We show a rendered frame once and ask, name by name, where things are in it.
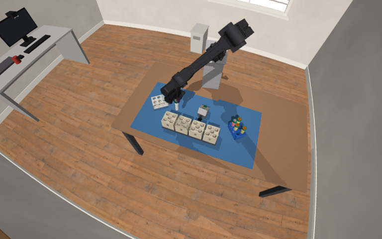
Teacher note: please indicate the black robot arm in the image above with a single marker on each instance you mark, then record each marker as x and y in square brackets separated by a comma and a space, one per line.
[232, 37]

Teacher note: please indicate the blue bench mat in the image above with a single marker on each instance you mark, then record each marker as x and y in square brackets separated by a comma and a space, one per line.
[241, 151]

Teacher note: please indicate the white box with done label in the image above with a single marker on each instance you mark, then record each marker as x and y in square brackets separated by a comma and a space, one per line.
[202, 112]

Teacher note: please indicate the blue tube rack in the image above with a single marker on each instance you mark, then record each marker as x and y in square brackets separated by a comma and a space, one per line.
[237, 134]

